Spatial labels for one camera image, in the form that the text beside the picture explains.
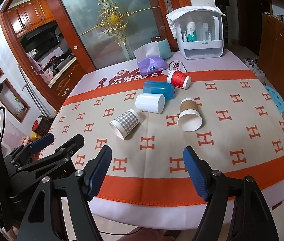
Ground orange beige H-pattern cloth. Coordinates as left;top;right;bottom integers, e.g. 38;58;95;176
38;69;284;207

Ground purple tissue pack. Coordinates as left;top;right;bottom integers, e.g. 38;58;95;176
133;42;167;76

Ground grey checked paper cup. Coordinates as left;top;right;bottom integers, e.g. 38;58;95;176
109;109;140;140

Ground white plastic cup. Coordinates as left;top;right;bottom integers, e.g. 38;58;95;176
135;93;165;114

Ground white cosmetics storage box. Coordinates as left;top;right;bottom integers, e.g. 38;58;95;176
166;5;225;60

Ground teal canister with brown lid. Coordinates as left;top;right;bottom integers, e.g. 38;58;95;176
151;36;172;60

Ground clear small bottle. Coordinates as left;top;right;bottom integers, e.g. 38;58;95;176
202;23;212;41

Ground white teal lotion bottle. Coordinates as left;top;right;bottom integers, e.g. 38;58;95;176
186;21;198;42

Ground wooden kitchen wall cabinets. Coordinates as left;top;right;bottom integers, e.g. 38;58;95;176
7;0;55;38

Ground red paper cup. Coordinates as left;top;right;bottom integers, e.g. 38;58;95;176
167;70;192;90

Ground pink small kitchen appliance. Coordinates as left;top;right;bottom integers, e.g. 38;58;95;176
40;68;54;84

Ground brown and white paper cup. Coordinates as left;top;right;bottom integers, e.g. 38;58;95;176
177;98;202;132

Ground light blue plastic stool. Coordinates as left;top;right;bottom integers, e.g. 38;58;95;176
264;85;284;115

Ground blue translucent plastic cup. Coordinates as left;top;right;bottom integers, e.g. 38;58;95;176
143;80;175;100

